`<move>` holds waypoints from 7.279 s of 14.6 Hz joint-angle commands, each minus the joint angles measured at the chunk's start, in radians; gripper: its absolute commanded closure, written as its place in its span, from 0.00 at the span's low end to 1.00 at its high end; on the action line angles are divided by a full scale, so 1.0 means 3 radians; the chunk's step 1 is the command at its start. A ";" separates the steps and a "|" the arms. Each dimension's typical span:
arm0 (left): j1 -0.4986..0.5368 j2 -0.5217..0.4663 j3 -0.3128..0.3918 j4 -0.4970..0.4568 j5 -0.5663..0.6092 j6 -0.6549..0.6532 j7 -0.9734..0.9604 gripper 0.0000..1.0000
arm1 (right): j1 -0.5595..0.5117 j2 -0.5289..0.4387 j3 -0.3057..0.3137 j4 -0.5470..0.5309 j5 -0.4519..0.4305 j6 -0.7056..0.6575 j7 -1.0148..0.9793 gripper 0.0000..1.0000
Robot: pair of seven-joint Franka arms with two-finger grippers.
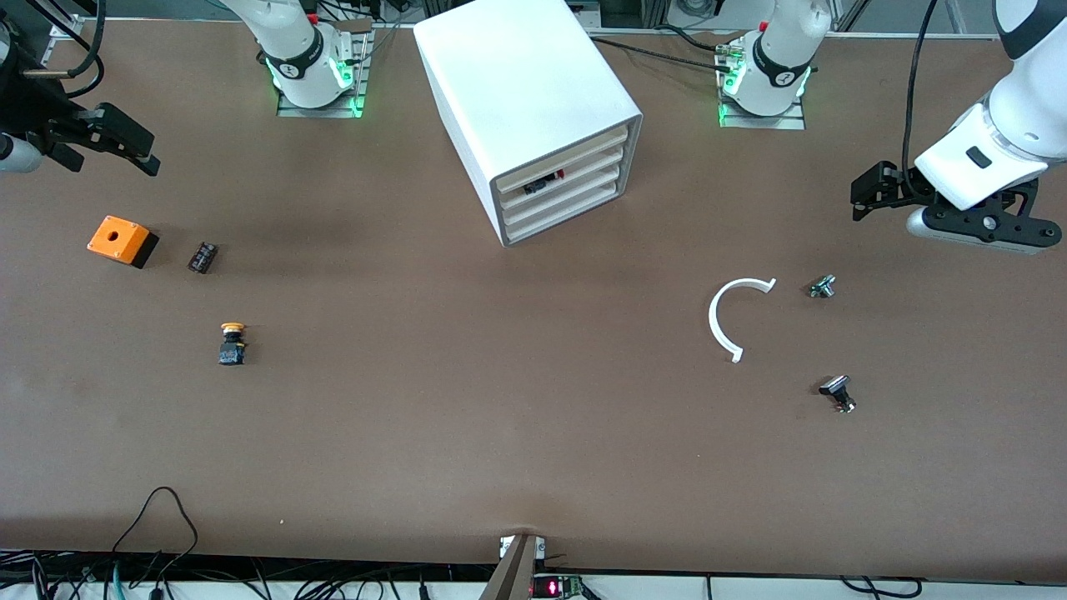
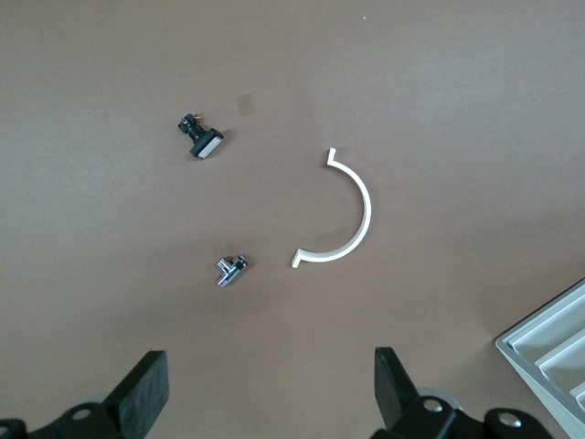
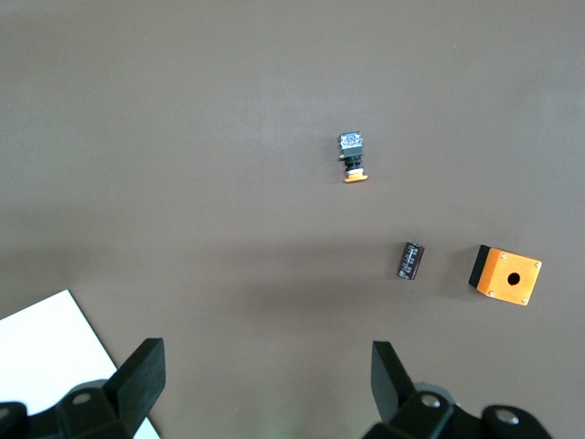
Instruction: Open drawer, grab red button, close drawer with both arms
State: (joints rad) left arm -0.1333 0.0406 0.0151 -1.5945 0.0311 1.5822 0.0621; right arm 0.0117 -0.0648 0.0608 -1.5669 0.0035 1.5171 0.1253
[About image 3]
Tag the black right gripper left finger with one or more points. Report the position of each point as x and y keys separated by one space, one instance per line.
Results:
x=137 y=375

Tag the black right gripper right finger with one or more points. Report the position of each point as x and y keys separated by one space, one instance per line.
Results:
x=388 y=379

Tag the dark cylindrical capacitor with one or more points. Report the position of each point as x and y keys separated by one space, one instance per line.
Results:
x=411 y=260

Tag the white storage cabinet grey frame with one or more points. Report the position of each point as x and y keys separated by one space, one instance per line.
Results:
x=36 y=347

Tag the orange button enclosure box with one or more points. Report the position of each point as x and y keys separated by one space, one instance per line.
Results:
x=498 y=274

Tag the small orange-capped pushbutton switch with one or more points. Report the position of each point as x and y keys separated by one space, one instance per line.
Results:
x=352 y=144

